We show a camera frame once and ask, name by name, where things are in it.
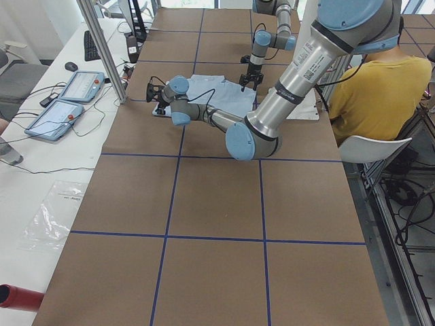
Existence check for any clear plastic bag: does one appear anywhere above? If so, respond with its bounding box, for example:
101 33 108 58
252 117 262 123
18 180 88 253

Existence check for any person in yellow shirt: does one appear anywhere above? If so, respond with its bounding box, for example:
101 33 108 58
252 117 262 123
329 46 432 145

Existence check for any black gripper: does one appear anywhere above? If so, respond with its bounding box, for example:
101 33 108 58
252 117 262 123
239 55 264 92
146 77 169 115

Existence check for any white plastic chair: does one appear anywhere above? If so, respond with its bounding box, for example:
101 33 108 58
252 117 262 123
338 135 412 164

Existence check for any upper teach pendant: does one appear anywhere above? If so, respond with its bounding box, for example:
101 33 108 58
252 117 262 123
58 71 105 103

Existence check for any black computer keyboard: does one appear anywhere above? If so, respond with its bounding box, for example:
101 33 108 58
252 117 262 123
84 31 101 62

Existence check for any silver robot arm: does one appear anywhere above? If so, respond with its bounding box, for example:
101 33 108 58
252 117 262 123
146 1 401 160
239 0 298 92

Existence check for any black labelled box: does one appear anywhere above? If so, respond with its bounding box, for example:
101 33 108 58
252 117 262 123
124 33 139 63

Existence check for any aluminium frame post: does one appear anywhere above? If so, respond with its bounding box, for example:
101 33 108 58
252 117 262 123
76 0 126 104

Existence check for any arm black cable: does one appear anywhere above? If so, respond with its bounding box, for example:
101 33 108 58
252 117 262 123
148 76 218 116
251 22 283 60

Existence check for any black computer mouse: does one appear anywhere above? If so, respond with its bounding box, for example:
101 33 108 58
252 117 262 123
65 62 78 72

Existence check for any teach pendant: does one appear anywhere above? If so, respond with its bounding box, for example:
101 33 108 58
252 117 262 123
24 99 84 141
58 71 105 103

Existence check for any lower teach pendant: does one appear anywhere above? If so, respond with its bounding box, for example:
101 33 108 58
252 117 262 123
24 99 84 141

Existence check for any grey office chair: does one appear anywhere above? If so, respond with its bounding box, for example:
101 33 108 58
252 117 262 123
1 41 49 121

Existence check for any red fire extinguisher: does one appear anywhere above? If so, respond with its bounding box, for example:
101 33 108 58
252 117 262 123
1 284 45 312

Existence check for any light blue button shirt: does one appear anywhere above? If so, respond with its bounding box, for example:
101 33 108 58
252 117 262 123
166 75 256 117

